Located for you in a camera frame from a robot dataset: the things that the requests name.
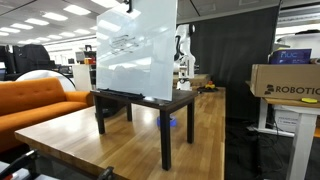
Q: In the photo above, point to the white glass board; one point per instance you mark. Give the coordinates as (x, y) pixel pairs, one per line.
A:
(140, 66)

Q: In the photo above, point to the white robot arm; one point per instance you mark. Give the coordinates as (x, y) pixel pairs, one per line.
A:
(185, 63)

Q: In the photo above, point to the white cabinet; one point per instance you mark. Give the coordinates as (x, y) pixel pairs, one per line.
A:
(81, 76)

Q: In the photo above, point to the small dark wooden table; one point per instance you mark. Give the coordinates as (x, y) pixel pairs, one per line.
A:
(180, 96)

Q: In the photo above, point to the black fabric backdrop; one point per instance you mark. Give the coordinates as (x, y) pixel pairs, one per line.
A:
(33, 56)

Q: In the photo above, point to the white round reflector disc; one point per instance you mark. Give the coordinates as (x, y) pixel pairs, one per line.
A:
(43, 74)

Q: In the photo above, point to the yellow red toy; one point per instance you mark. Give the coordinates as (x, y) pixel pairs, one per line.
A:
(210, 85)

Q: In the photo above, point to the black curtain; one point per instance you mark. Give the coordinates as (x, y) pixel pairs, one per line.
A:
(233, 60)

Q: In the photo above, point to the orange sofa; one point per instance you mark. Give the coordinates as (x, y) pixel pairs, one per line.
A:
(33, 100)

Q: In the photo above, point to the blue printed box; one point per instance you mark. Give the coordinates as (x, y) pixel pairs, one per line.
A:
(290, 56)

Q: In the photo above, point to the black clamp knob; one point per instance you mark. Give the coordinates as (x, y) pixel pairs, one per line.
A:
(106, 173)

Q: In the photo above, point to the brown cardboard box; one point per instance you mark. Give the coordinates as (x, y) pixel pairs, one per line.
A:
(283, 76)

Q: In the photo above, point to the black metal bar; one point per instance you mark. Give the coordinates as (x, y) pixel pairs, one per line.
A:
(18, 163)

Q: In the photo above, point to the white box under desk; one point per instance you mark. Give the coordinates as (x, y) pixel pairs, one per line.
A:
(285, 120)

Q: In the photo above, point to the small yellow object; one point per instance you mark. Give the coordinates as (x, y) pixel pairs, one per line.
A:
(309, 100)

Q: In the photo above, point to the white desk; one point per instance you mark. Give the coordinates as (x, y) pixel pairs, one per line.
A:
(301, 150)

